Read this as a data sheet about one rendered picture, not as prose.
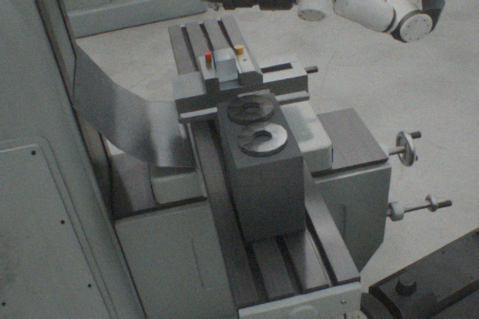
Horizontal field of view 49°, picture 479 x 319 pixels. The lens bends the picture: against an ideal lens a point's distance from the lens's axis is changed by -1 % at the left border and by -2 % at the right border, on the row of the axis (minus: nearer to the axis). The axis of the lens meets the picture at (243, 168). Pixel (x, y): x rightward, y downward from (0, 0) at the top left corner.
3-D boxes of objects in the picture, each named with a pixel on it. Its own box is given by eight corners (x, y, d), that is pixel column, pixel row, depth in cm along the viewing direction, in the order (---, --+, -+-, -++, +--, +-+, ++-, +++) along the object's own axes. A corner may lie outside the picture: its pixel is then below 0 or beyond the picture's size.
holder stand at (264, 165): (278, 162, 122) (273, 85, 109) (306, 230, 105) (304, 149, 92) (226, 172, 120) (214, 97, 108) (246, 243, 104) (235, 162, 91)
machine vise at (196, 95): (295, 72, 151) (294, 37, 145) (311, 100, 140) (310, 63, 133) (173, 95, 148) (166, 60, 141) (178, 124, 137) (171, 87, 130)
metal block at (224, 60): (234, 68, 142) (231, 47, 138) (238, 78, 137) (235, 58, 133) (214, 71, 141) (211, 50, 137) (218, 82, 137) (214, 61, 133)
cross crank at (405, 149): (408, 149, 177) (412, 120, 170) (424, 171, 168) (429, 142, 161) (363, 159, 175) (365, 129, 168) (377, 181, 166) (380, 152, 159)
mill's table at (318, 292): (234, 33, 193) (232, 12, 188) (364, 312, 98) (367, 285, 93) (170, 44, 191) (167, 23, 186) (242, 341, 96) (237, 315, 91)
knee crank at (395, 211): (445, 199, 171) (448, 185, 167) (455, 211, 166) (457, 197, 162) (381, 213, 168) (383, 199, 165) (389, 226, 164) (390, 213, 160)
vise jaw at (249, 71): (253, 60, 145) (252, 47, 142) (264, 82, 135) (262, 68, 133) (232, 64, 144) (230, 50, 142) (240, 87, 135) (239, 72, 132)
